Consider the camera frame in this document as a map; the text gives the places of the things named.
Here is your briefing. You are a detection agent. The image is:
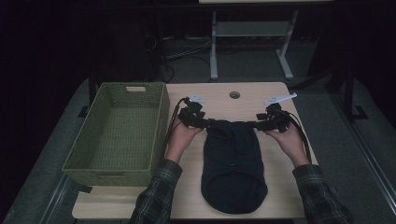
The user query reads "person's right hand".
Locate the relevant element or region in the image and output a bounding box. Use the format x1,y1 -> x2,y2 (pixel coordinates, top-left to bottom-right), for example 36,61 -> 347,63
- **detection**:
264,120 -> 312,168

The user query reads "person's left hand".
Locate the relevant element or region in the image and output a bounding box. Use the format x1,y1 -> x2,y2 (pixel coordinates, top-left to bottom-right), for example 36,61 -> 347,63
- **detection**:
164,117 -> 204,164

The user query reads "dark navy garment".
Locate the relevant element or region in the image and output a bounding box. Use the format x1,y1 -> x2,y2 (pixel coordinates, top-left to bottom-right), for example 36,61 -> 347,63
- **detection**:
200,119 -> 269,216

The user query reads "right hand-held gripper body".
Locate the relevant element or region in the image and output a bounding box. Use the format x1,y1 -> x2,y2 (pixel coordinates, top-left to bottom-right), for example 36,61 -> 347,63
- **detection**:
263,91 -> 298,134

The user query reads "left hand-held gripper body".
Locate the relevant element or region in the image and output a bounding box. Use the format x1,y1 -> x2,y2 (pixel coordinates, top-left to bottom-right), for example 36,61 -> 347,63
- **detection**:
177,93 -> 207,129

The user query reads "bundle of floor cables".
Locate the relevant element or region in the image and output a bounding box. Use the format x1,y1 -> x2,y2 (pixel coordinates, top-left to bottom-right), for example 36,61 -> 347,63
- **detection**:
146,33 -> 217,84

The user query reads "white metal desk frame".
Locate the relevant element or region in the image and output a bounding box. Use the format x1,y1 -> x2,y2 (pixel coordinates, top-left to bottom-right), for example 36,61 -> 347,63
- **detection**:
209,8 -> 301,81

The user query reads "green woven basket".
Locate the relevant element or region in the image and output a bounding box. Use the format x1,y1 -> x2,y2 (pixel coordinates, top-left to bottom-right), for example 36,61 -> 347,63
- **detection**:
61,81 -> 171,188

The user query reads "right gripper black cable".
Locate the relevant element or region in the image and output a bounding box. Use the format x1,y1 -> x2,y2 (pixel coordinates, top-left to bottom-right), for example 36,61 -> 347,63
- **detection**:
281,109 -> 313,164

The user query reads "black metal stand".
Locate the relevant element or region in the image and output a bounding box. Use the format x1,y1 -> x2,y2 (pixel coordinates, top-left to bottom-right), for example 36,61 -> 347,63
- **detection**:
326,62 -> 370,123

